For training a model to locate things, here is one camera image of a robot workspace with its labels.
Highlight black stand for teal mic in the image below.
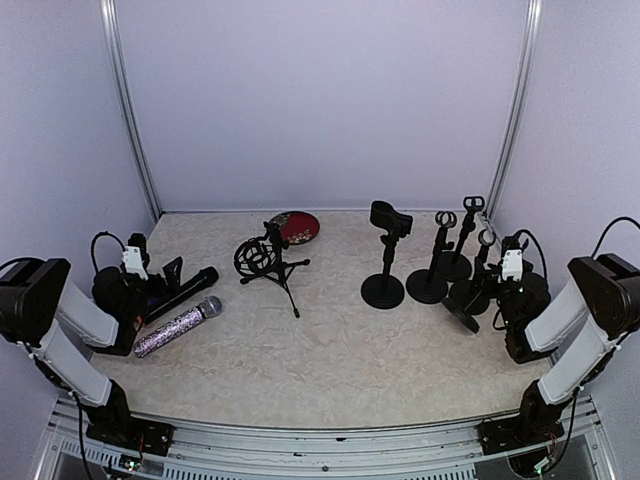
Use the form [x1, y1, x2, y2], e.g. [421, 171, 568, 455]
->
[448, 229, 496, 316]

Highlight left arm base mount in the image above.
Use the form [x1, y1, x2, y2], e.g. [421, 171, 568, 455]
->
[86, 417, 175, 457]

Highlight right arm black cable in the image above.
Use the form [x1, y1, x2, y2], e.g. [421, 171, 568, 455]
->
[492, 215, 640, 331]

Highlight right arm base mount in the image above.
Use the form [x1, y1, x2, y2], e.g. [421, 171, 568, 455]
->
[477, 416, 565, 455]

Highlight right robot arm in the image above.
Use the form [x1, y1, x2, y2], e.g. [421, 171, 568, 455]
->
[505, 253, 639, 444]

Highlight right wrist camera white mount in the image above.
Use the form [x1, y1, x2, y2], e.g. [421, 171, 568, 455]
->
[499, 235, 533, 283]

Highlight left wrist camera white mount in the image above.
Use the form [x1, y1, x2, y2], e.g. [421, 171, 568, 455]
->
[122, 233, 150, 280]

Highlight aluminium front rail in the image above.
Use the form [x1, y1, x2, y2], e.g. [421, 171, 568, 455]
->
[34, 394, 616, 480]

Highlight glitter silver-head microphone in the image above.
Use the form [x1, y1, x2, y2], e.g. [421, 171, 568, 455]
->
[133, 296, 223, 358]

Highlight aluminium frame post left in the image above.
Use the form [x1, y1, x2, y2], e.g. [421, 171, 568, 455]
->
[99, 0, 163, 222]

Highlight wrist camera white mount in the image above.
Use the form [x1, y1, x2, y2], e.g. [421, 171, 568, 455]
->
[499, 235, 533, 283]
[122, 233, 150, 280]

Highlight red floral plate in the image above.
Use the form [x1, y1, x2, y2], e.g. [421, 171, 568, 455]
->
[270, 211, 320, 245]

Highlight black microphone orange tip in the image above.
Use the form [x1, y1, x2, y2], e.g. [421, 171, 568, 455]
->
[144, 266, 219, 325]

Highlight black stand for orange mic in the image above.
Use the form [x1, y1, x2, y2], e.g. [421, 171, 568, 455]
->
[406, 211, 457, 305]

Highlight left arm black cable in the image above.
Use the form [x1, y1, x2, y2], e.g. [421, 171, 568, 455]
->
[89, 229, 126, 281]

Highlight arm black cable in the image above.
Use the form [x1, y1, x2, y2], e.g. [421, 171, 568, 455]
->
[89, 229, 126, 281]
[492, 215, 640, 331]

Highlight aluminium frame post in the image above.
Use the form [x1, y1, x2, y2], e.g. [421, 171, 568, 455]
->
[486, 0, 544, 221]
[99, 0, 163, 222]

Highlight aluminium frame post right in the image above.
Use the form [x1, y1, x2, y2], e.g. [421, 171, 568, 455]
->
[486, 0, 544, 221]

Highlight black tripod mic stand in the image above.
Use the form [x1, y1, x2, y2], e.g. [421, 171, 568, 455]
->
[233, 222, 311, 318]

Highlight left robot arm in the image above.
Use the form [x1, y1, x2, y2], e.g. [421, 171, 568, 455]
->
[1, 257, 150, 445]

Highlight black round-base mic stand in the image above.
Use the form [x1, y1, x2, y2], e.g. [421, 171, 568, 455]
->
[360, 200, 413, 310]

